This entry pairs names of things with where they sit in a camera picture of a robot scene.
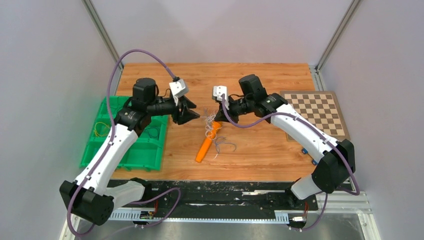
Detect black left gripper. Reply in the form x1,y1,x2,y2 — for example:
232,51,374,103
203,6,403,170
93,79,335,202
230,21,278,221
147,94,201,126

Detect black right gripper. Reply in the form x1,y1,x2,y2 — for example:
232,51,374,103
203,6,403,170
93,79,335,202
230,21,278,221
214,95,254,125

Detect yellow wire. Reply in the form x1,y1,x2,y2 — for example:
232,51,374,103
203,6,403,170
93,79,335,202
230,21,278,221
92,121,112,138

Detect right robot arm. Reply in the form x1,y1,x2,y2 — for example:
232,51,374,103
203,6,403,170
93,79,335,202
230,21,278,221
212,74,356,209

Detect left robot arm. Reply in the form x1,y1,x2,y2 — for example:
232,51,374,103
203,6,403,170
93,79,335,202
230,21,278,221
59,77,200,226

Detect orange toy microphone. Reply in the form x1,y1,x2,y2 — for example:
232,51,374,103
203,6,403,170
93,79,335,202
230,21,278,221
195,121,222,163

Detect green plastic compartment bin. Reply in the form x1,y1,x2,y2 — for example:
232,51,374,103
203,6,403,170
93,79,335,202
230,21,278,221
79,99,168,172

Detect white toy car blue wheels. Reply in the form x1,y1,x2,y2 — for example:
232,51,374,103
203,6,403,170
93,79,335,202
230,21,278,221
301,148,318,166

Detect wooden chessboard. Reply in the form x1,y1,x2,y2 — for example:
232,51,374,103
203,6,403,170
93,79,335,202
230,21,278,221
280,90,351,141

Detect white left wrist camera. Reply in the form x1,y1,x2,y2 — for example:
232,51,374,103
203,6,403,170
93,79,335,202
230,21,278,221
169,79,189,106

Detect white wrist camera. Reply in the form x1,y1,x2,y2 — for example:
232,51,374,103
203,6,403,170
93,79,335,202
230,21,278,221
212,85,229,110
169,79,189,106

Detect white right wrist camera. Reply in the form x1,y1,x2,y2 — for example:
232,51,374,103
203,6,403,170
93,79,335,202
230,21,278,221
212,85,229,110

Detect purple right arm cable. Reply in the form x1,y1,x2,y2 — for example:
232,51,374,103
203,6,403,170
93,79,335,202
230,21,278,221
220,94,361,232

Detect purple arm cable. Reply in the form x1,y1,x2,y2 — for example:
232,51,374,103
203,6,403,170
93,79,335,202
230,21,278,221
66,48,182,240
220,94,361,232

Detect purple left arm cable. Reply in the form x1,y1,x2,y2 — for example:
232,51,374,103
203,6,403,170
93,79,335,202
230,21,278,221
66,48,182,240

